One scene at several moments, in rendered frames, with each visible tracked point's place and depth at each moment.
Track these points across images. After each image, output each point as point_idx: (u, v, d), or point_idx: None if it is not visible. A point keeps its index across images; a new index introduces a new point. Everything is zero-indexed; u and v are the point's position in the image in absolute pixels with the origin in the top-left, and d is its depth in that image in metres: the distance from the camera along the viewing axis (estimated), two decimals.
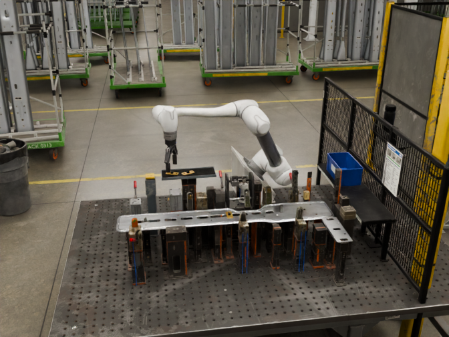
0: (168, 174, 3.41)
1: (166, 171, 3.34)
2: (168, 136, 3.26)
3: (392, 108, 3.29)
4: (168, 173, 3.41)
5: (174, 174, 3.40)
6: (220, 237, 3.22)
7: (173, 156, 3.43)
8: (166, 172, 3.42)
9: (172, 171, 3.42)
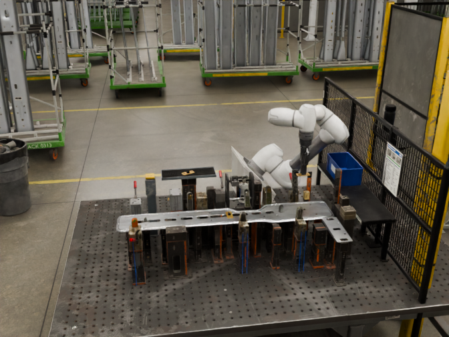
0: (300, 176, 3.16)
1: (302, 174, 3.16)
2: (309, 136, 3.03)
3: (392, 108, 3.29)
4: (299, 175, 3.16)
5: (306, 174, 3.17)
6: (220, 237, 3.22)
7: (302, 164, 3.16)
8: (296, 174, 3.17)
9: None
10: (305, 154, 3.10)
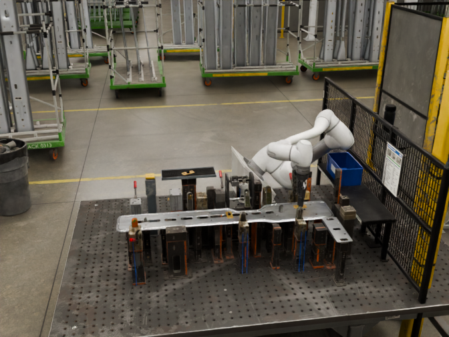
0: (297, 208, 3.25)
1: (299, 206, 3.25)
2: (305, 170, 3.12)
3: (392, 108, 3.29)
4: (296, 207, 3.26)
5: (303, 206, 3.26)
6: (220, 237, 3.22)
7: (298, 196, 3.25)
8: (294, 206, 3.26)
9: None
10: (301, 187, 3.19)
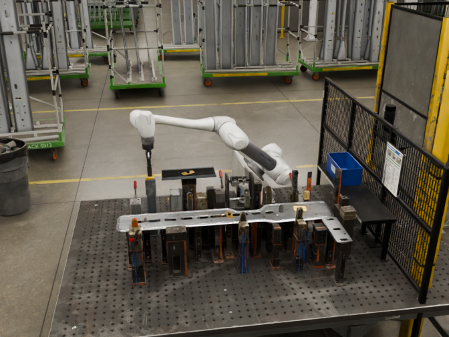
0: (296, 210, 3.26)
1: (148, 175, 3.38)
2: (148, 140, 3.24)
3: (392, 108, 3.29)
4: (296, 209, 3.26)
5: (303, 209, 3.27)
6: (220, 237, 3.22)
7: (147, 168, 3.37)
8: (294, 208, 3.27)
9: (300, 206, 3.28)
10: None
